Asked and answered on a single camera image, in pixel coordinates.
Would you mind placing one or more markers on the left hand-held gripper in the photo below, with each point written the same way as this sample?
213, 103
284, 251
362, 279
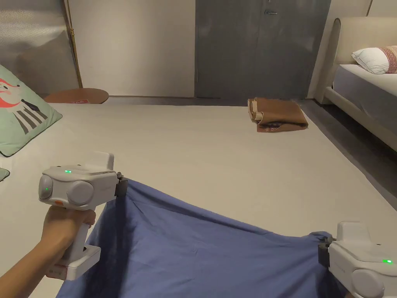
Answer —
77, 178

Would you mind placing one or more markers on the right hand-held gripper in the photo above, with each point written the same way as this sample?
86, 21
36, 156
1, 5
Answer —
363, 264

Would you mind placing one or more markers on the blue garment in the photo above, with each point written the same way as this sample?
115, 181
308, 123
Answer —
186, 248

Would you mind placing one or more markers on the person's left hand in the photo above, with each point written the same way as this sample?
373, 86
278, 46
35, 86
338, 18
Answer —
60, 229

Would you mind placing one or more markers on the pale green printed cushion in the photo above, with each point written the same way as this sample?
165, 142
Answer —
21, 108
3, 174

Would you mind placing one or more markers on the bed with beige sheet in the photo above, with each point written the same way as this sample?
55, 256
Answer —
201, 155

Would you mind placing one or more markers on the thin wooden pole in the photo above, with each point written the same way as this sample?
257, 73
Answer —
74, 46

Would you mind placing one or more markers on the folded brown cloth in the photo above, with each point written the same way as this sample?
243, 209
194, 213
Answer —
279, 111

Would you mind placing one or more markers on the cream bed with grey mattress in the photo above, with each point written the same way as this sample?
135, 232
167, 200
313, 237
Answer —
356, 83

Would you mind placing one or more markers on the white pillow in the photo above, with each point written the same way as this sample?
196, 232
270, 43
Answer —
370, 60

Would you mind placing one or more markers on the pink patterned pillow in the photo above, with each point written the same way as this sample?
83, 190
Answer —
392, 57

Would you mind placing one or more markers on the grey double door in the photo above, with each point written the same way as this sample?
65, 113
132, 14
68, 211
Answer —
257, 49

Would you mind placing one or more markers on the cream padded headboard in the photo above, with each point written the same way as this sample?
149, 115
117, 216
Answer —
356, 34

